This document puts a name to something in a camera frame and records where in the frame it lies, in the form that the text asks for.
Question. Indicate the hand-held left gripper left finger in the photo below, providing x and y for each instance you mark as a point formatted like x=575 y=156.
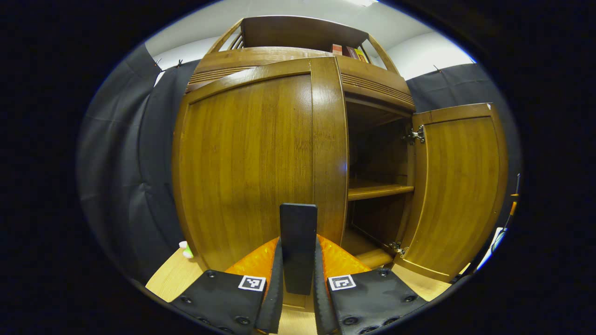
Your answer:
x=274 y=302

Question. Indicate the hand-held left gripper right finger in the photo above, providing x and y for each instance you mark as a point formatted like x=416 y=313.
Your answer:
x=321 y=302

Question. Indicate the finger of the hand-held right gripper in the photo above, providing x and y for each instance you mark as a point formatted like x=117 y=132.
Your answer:
x=513 y=204

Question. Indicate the wooden cabinet door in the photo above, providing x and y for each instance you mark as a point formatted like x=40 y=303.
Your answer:
x=242 y=163
x=456 y=186

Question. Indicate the wooden double-door shoe cabinet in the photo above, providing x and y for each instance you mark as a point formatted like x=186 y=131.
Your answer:
x=298 y=32

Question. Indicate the metal door hinge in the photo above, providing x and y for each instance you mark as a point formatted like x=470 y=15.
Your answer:
x=398 y=248
x=415 y=135

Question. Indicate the wooden inner cabinet shelf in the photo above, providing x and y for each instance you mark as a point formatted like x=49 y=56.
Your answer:
x=377 y=190

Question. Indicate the small green white object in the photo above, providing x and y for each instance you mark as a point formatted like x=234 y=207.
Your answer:
x=187 y=251

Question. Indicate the yellow shelf book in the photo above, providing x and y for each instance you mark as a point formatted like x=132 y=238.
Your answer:
x=362 y=56

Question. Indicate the dark brown shelf book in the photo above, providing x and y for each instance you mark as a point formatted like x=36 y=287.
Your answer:
x=350 y=52

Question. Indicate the red shelf book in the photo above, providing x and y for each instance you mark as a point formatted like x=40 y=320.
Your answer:
x=336 y=49

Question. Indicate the rectangular ceiling light panel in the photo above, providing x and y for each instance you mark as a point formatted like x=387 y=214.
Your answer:
x=361 y=2

